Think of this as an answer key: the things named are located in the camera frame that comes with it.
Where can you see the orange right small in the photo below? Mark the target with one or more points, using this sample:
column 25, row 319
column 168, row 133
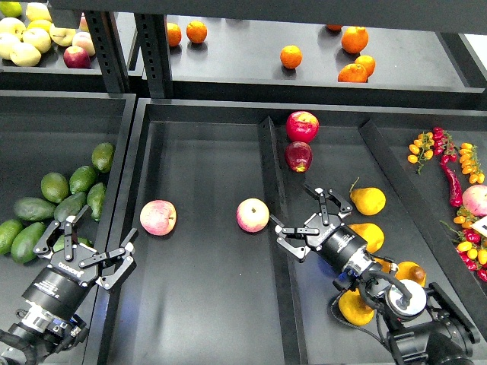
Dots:
column 368, row 62

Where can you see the dark avocado centre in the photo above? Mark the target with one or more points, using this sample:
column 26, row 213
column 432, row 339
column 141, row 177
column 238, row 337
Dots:
column 70, row 206

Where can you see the pale yellow apple front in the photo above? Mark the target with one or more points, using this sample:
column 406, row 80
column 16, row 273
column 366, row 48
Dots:
column 25, row 55

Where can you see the black left tray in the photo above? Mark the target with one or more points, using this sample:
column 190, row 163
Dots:
column 47, row 131

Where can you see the bright red apple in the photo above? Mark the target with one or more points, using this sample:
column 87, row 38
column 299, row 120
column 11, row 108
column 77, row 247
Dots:
column 302, row 126

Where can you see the yellow pear with stem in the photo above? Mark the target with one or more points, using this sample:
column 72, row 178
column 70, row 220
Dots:
column 369, row 200

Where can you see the mixed cherry tomatoes lower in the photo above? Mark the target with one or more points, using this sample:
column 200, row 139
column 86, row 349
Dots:
column 469, row 243

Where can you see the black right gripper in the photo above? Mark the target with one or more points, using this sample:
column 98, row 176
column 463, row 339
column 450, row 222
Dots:
column 338, row 243

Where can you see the green avocado upper middle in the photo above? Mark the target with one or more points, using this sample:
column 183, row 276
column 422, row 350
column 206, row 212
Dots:
column 83, row 179

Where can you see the red apple on shelf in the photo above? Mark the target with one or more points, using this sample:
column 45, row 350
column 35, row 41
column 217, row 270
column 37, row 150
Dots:
column 76, row 57

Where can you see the dark red apple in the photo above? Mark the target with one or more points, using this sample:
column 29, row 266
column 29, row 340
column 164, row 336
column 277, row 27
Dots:
column 298, row 156

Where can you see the yellow pear brown end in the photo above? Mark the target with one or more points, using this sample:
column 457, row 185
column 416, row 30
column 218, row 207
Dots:
column 405, row 270

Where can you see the pink apple centre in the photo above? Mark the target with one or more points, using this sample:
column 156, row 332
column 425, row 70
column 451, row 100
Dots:
column 252, row 215

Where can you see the green avocado by wall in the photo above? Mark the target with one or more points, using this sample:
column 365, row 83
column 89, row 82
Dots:
column 95, row 200

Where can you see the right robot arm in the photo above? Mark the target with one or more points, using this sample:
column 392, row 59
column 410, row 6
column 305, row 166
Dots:
column 424, row 326

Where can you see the green avocado round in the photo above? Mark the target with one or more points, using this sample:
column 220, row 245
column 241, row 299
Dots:
column 54, row 187

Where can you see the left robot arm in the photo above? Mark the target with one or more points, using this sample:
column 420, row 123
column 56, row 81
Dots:
column 51, row 324

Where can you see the yellow pear brown spot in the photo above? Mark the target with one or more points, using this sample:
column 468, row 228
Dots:
column 354, row 309

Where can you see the black centre tray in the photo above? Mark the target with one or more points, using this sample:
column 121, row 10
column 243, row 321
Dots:
column 209, row 293

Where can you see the orange under top shelf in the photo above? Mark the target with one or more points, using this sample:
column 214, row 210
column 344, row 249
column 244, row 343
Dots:
column 334, row 27

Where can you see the red cherry tomato bunch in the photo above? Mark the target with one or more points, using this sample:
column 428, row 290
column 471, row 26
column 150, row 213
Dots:
column 444, row 146

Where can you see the orange cherry tomato bunch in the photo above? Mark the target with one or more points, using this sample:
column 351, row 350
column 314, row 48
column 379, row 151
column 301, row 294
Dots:
column 421, row 150

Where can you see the orange front right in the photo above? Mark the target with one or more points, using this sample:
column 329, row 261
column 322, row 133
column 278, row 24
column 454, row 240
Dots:
column 354, row 73

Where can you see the pink apple right edge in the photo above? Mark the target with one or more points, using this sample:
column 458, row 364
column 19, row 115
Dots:
column 474, row 200

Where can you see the large orange upper right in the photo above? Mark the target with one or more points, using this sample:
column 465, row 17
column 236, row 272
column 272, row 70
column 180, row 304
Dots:
column 355, row 39

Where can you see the orange upper left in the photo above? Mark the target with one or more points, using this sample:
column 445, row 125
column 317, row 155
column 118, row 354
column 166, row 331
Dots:
column 196, row 32

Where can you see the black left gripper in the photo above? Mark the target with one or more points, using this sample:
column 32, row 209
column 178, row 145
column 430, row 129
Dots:
column 61, row 283

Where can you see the dark green avocado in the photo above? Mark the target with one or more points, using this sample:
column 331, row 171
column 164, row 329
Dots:
column 81, row 240

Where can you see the yellow cherry tomato bunch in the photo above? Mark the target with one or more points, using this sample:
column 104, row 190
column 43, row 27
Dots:
column 470, row 163

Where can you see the red chili pepper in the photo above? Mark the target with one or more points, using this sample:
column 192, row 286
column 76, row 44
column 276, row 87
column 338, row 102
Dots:
column 455, row 190

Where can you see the green avocado top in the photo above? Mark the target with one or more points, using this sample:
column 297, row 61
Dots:
column 102, row 157

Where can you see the green avocado bottom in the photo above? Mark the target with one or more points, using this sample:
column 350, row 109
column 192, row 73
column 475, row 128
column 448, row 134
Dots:
column 24, row 243

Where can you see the dark avocado left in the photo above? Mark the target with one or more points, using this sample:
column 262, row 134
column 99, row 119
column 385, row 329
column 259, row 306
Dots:
column 33, row 209

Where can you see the yellow pear middle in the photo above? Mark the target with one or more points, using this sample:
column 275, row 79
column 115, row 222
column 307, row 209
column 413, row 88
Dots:
column 371, row 233

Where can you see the orange centre shelf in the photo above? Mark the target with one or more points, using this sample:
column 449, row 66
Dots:
column 291, row 56

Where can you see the light green avocado edge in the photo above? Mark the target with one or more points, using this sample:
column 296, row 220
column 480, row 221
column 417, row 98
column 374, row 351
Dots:
column 8, row 232

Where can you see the black tray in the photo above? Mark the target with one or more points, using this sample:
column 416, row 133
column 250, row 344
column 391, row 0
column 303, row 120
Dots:
column 209, row 293
column 47, row 131

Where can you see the pink apple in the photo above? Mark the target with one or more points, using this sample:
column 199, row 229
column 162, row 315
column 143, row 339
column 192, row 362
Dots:
column 252, row 215
column 158, row 217

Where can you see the black shelf post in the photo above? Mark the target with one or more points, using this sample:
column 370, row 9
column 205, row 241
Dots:
column 152, row 36

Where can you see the pink apple left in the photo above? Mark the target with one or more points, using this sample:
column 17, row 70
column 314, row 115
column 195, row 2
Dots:
column 158, row 217

